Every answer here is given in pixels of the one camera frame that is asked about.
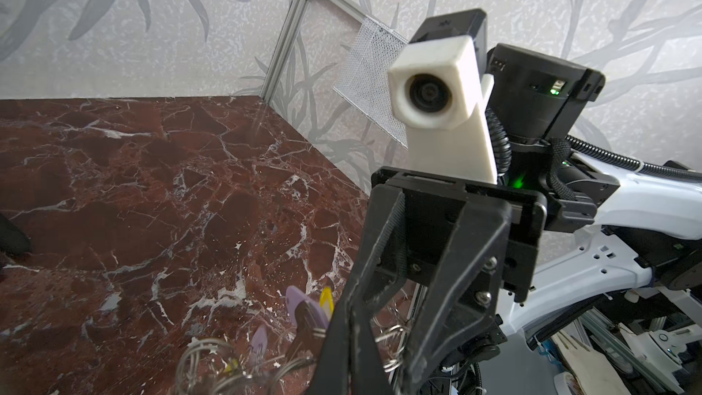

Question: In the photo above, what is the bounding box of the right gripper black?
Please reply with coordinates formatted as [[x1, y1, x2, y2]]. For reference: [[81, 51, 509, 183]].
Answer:
[[342, 166, 547, 394]]

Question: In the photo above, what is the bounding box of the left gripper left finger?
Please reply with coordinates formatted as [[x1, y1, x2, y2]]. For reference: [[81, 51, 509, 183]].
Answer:
[[306, 301, 350, 395]]

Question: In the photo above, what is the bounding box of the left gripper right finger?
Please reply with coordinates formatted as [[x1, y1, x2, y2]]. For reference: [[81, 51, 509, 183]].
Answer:
[[350, 306, 393, 395]]

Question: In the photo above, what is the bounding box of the key with purple tag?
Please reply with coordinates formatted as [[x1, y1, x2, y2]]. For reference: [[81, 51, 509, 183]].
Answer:
[[285, 285, 329, 331]]

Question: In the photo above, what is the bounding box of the large metal key ring plate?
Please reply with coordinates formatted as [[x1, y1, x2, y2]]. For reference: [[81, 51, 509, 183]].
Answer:
[[174, 306, 410, 395]]

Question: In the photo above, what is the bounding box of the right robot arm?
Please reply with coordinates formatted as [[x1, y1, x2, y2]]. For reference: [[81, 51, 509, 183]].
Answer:
[[311, 36, 701, 394]]

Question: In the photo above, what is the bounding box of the key with yellow tag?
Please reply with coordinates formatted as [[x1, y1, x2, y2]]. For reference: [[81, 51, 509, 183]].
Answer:
[[319, 286, 335, 321]]

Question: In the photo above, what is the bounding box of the green black garden glove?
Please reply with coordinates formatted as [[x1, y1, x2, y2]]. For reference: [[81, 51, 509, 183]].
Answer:
[[0, 215, 33, 261]]

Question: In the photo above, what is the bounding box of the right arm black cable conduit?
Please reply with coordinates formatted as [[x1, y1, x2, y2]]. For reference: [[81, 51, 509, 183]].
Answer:
[[484, 106, 702, 183]]

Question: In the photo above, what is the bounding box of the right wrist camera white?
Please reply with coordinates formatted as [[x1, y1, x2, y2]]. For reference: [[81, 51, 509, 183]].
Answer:
[[388, 8, 498, 184]]

